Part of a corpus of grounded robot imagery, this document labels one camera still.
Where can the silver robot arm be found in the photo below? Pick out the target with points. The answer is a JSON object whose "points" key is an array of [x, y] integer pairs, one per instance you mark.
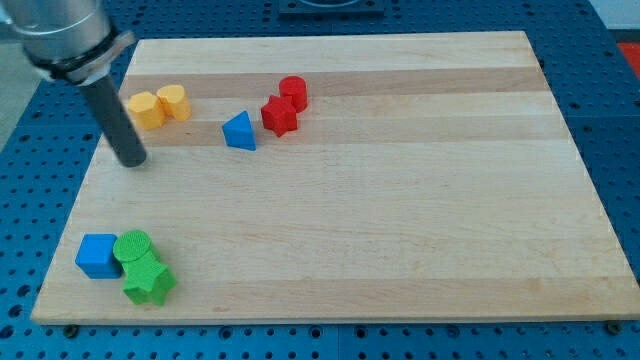
{"points": [[48, 15]]}

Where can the blue cube block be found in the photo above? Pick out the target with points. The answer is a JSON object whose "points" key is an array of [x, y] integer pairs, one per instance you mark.
{"points": [[95, 257]]}

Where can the red star block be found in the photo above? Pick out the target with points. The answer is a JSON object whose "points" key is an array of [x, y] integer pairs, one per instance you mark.
{"points": [[279, 115]]}

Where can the wooden board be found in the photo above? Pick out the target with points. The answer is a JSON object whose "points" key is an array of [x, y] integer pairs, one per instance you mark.
{"points": [[432, 178]]}

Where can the blue triangle block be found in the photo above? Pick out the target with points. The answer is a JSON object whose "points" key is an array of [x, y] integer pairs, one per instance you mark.
{"points": [[238, 132]]}

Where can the red cylinder block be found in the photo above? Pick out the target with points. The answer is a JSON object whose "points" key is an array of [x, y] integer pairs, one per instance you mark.
{"points": [[295, 87]]}

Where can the yellow hexagon block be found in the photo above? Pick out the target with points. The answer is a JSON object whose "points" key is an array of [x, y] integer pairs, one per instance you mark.
{"points": [[146, 110]]}

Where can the green star block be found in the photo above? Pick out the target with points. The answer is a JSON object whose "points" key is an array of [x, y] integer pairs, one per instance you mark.
{"points": [[148, 280]]}

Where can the green cylinder block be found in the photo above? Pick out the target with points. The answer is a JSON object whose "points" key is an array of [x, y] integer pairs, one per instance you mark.
{"points": [[133, 245]]}

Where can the black pusher rod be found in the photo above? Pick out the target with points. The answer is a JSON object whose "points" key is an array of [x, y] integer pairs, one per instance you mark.
{"points": [[104, 103]]}

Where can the black cable tie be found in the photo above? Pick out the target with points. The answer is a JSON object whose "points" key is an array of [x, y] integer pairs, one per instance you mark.
{"points": [[74, 54]]}

